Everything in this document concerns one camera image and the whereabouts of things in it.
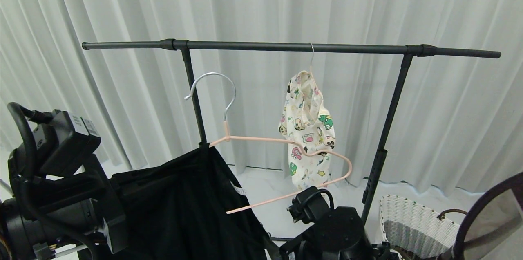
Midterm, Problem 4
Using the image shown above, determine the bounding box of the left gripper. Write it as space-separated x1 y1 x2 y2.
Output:
25 156 129 254

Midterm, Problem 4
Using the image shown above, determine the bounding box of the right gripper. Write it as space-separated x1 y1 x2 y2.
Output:
280 235 307 260

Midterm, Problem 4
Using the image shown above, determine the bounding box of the black garment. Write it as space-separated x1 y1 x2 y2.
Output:
110 142 283 260

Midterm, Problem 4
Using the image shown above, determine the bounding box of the cream printed garment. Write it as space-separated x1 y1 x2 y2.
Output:
279 70 337 191

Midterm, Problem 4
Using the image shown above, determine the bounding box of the pink clothes hanger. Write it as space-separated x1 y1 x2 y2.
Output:
184 72 353 215
307 43 323 126

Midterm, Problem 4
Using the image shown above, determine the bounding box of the white laundry basket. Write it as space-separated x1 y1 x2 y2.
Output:
379 194 468 260

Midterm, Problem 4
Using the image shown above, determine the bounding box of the black clothes rack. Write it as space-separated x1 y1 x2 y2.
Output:
82 38 502 241

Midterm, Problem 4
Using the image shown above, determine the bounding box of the white curtain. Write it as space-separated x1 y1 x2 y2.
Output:
0 0 523 195

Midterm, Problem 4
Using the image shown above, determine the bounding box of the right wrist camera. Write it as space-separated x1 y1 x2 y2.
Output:
287 186 332 224

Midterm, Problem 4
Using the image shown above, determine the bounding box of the black cable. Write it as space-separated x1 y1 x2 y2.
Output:
311 188 335 211
7 102 98 260

